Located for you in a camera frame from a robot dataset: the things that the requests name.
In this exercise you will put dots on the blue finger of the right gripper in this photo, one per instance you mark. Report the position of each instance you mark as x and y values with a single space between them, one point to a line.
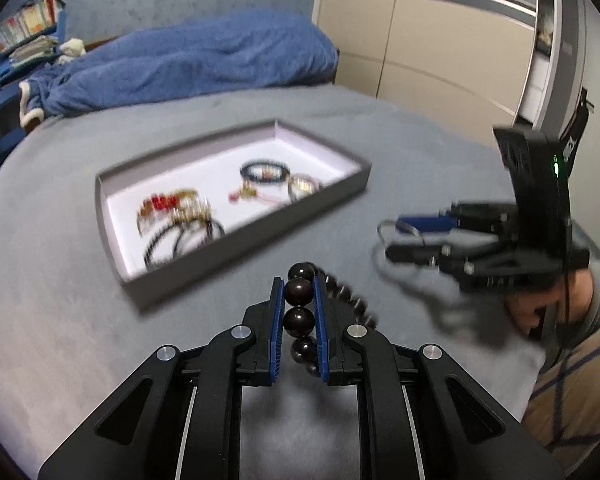
442 223

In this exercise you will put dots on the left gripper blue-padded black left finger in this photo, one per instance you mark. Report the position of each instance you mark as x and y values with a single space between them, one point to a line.
177 416

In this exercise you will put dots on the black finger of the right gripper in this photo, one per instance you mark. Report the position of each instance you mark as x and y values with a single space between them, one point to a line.
419 255

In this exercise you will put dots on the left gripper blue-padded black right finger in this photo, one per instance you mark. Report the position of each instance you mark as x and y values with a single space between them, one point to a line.
421 415

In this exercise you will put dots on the gold pearl hair clip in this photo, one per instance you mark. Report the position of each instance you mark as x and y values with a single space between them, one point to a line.
301 185

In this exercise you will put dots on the person's right hand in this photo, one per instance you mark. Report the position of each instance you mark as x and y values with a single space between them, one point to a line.
572 294

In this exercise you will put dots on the grey bed cover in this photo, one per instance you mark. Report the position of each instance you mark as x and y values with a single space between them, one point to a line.
69 334

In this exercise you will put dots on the beige sliding wardrobe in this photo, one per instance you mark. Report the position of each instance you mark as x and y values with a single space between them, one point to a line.
464 64

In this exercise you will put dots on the grey shallow cardboard box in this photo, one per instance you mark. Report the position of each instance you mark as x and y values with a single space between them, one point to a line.
169 218

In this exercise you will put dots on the blue fleece blanket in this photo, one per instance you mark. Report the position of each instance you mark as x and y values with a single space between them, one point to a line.
242 50

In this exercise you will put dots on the blue desk shelf unit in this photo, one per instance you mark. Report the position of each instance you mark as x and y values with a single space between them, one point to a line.
11 134

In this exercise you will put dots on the white plush toy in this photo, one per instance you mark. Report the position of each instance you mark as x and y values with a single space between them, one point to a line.
70 50

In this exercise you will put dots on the stack of papers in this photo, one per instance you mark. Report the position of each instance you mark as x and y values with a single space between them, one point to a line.
40 49

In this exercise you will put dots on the row of books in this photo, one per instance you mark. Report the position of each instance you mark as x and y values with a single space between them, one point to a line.
32 20

